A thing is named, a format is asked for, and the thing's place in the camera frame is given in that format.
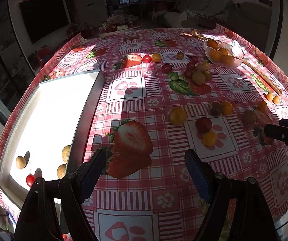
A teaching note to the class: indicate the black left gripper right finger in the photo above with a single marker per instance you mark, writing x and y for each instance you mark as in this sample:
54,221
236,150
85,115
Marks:
208,187

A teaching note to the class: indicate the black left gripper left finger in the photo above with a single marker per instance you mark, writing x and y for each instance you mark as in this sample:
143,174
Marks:
74,189

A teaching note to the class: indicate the green kiwi-like fruit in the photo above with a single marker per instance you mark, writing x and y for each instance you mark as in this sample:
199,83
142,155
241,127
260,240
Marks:
249,117

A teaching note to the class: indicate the red cherry tomato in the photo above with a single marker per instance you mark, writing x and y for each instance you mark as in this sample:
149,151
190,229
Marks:
30,179

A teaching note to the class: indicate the yellow cherry tomato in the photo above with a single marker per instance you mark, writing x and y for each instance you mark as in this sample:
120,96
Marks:
209,139

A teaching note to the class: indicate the orange cherry tomato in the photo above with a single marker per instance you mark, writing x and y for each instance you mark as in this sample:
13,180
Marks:
226,108

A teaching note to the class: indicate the tan round fruit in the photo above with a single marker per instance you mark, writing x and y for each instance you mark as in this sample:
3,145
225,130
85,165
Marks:
20,162

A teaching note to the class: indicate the dark red tomato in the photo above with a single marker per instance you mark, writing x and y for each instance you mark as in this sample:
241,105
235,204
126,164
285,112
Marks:
203,125
166,68

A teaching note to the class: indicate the dark green brown tomato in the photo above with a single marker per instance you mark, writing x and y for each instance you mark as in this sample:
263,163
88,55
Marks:
216,109

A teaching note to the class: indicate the yellow orange tomato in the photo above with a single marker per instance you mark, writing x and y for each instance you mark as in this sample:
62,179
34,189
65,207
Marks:
177,116

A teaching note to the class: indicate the tan fruit at tray edge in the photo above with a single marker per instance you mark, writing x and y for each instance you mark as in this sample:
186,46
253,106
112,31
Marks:
65,153

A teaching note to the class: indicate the white rectangular tray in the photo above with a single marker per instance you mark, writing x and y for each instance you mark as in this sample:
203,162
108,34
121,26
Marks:
58,113

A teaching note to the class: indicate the clear glass bowl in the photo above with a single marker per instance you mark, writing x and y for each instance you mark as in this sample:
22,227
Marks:
224,53

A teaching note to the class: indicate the green yellow tomato cluster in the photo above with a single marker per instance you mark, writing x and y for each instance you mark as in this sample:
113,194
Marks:
198,78

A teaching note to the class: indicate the small orange tomato far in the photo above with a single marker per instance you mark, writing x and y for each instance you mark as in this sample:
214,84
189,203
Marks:
180,56

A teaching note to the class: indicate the white sofa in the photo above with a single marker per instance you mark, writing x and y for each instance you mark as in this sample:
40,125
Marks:
195,10

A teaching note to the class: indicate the yellow tomato far row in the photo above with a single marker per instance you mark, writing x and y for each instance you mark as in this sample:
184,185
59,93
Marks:
156,57

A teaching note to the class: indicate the red tomato far row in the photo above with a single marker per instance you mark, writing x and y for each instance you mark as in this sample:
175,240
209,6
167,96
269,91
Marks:
146,59

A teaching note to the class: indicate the round coffee table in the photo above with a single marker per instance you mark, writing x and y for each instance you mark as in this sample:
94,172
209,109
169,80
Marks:
120,23

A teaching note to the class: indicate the dark television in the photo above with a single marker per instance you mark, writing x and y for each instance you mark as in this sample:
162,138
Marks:
42,17

